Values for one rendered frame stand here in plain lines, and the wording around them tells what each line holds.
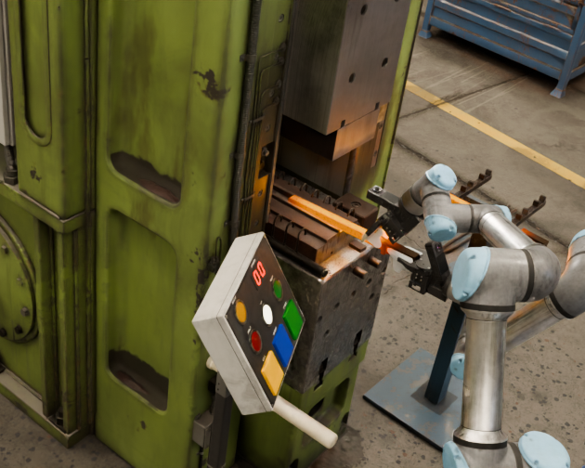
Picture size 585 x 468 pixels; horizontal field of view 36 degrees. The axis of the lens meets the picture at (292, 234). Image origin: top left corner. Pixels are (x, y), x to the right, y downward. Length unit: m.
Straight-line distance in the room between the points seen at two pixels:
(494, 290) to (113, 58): 1.13
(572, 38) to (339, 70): 4.03
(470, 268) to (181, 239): 0.85
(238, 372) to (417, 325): 1.97
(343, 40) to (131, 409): 1.44
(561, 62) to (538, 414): 3.10
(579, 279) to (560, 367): 1.77
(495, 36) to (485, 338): 4.63
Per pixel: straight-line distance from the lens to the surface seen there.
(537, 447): 2.06
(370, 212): 2.75
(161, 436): 2.97
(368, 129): 2.49
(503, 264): 1.94
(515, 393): 3.76
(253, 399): 2.08
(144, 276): 2.71
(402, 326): 3.90
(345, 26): 2.19
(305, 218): 2.65
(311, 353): 2.72
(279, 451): 3.08
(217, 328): 1.97
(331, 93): 2.26
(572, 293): 2.21
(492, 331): 1.96
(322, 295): 2.58
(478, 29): 6.51
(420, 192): 2.37
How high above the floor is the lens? 2.47
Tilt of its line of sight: 35 degrees down
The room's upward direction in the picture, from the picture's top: 9 degrees clockwise
